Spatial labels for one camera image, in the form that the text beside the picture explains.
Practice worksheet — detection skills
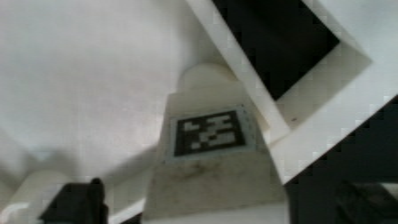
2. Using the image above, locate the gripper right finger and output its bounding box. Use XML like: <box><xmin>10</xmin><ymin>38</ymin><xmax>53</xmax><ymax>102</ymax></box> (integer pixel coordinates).
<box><xmin>333</xmin><ymin>182</ymin><xmax>398</xmax><ymax>224</ymax></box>

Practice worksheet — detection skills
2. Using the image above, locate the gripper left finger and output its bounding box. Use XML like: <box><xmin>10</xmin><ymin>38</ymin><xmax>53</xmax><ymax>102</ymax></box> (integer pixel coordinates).
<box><xmin>38</xmin><ymin>178</ymin><xmax>108</xmax><ymax>224</ymax></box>

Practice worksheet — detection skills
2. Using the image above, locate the white table leg with tag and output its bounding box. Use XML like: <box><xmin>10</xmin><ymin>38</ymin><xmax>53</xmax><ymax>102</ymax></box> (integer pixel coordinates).
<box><xmin>141</xmin><ymin>63</ymin><xmax>289</xmax><ymax>224</ymax></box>

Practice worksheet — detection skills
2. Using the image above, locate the white square table top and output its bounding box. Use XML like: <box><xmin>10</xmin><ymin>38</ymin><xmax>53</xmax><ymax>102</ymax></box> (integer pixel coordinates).
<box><xmin>0</xmin><ymin>0</ymin><xmax>291</xmax><ymax>224</ymax></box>

